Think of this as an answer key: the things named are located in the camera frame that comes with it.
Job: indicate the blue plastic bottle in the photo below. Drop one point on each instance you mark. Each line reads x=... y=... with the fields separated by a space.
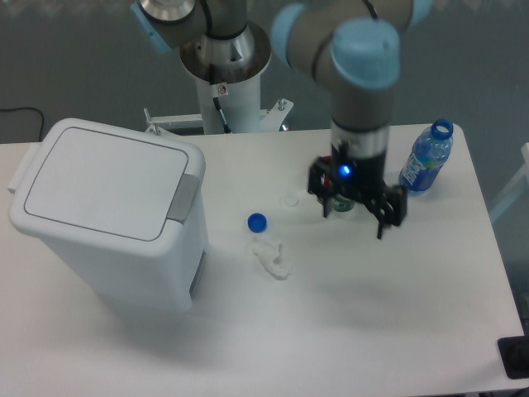
x=430 y=151

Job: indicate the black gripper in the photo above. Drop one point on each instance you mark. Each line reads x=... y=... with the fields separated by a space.
x=360 y=179

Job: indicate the white trash can body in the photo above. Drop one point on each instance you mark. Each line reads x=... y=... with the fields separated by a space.
x=157 y=275

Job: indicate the black device at edge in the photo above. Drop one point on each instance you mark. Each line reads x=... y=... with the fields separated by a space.
x=514 y=355

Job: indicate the crumpled white tissue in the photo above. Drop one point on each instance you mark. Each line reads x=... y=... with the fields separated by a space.
x=268 y=251

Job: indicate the white frame at right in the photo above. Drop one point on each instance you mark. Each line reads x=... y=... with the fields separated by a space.
x=512 y=190

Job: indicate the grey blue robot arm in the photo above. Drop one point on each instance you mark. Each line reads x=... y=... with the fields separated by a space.
x=350 y=48

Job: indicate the blue bottle cap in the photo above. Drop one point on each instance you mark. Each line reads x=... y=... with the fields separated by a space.
x=257 y=222

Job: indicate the crushed red soda can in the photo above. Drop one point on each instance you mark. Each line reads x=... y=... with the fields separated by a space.
x=326 y=178

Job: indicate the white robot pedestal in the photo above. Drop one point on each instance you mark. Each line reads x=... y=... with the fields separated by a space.
x=227 y=76

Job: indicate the clear green label bottle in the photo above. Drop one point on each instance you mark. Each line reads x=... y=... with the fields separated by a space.
x=342 y=204

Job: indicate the white trash can lid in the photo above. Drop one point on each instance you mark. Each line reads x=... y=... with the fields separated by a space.
x=121 y=184

